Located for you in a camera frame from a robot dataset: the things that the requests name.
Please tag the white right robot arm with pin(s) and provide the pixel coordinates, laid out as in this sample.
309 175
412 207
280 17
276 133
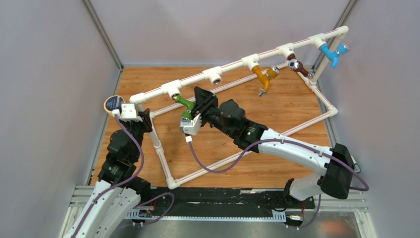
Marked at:
331 166

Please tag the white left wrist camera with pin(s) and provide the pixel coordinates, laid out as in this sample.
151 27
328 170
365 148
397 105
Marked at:
128 112

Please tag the blue green small box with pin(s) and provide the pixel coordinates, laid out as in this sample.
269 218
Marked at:
355 165

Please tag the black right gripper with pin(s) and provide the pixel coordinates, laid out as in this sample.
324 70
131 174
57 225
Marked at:
205 99

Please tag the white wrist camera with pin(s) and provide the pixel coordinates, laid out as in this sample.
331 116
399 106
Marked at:
191 127
128 112

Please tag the green water faucet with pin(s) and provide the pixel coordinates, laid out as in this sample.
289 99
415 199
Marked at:
187 114

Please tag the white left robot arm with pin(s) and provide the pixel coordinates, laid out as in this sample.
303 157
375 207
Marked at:
118 188

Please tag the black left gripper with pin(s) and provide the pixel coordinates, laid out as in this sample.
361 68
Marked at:
146 117

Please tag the brown water faucet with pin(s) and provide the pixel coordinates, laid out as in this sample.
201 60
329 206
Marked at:
296 66

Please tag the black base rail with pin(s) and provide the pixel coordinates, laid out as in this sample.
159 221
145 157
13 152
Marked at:
197 202

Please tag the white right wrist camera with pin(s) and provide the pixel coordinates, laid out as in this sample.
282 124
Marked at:
191 127

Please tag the masking tape roll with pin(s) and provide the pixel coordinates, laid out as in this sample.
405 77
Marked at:
113 103

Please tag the blue water faucet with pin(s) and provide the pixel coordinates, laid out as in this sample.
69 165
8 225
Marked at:
333 56

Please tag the yellow water faucet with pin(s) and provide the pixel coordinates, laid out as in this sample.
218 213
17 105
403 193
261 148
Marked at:
266 77

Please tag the white PVC pipe frame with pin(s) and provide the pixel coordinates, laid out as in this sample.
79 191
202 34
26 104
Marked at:
293 104

